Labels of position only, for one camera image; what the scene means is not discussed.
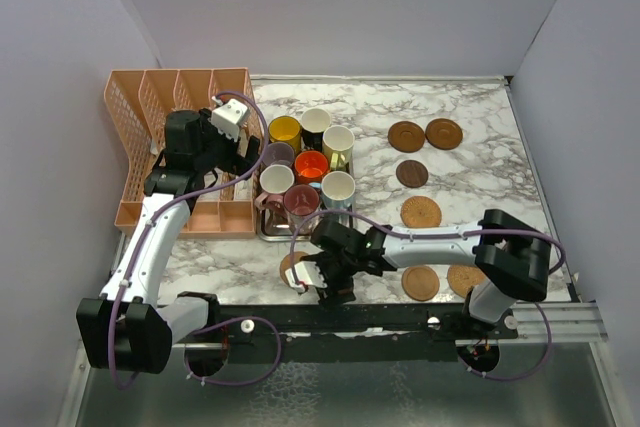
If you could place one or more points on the light blue mug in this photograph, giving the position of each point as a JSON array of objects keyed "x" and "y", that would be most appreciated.
[{"x": 338, "y": 190}]

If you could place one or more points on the light wood grooved coaster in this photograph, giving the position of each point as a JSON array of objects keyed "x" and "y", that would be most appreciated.
[{"x": 420, "y": 283}]

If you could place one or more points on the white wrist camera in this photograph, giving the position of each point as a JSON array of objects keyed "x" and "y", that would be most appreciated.
[
  {"x": 304, "y": 274},
  {"x": 230, "y": 118}
]

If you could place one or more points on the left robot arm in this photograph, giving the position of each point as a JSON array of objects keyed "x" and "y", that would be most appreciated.
[{"x": 124, "y": 328}]

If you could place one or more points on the black mug white inside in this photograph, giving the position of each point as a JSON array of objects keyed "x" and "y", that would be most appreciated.
[{"x": 314, "y": 122}]

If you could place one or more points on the dusty pink mug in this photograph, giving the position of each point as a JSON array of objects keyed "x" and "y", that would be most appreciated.
[{"x": 300, "y": 201}]

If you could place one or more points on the light wood round coaster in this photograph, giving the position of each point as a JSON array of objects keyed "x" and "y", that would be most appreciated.
[{"x": 286, "y": 263}]

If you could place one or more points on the stainless steel tray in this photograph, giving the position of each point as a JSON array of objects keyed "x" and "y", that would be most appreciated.
[{"x": 273, "y": 227}]

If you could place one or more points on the lilac mug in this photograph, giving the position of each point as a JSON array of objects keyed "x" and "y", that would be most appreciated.
[{"x": 278, "y": 153}]

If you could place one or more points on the orange mug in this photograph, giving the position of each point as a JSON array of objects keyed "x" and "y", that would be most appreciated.
[{"x": 310, "y": 166}]

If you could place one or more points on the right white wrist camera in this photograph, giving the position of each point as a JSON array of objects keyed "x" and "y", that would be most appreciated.
[{"x": 304, "y": 274}]

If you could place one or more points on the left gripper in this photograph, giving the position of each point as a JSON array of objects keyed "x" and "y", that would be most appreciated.
[{"x": 238, "y": 163}]

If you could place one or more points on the peach plastic file organizer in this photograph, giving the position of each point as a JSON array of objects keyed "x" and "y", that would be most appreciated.
[{"x": 138, "y": 102}]

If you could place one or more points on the pale yellow mug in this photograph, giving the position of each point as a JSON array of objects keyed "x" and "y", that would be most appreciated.
[{"x": 337, "y": 146}]

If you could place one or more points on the dark walnut coaster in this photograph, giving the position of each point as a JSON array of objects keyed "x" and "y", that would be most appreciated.
[{"x": 412, "y": 173}]

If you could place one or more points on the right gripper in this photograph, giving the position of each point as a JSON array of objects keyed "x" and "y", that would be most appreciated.
[{"x": 333, "y": 295}]

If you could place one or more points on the woven rattan coaster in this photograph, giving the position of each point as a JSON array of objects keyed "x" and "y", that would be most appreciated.
[
  {"x": 420, "y": 212},
  {"x": 463, "y": 278}
]

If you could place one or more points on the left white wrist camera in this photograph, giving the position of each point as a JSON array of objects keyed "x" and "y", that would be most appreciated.
[{"x": 230, "y": 118}]

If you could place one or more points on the brown ringed wooden coaster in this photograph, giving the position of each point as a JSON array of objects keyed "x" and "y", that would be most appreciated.
[{"x": 406, "y": 136}]

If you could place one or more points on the white mug pink handle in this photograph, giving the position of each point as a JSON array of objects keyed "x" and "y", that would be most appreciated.
[{"x": 274, "y": 181}]

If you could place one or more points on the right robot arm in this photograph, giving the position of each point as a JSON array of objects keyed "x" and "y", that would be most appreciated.
[{"x": 515, "y": 258}]

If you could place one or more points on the black front mounting rail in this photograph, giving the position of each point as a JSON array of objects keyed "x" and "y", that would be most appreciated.
[{"x": 347, "y": 333}]

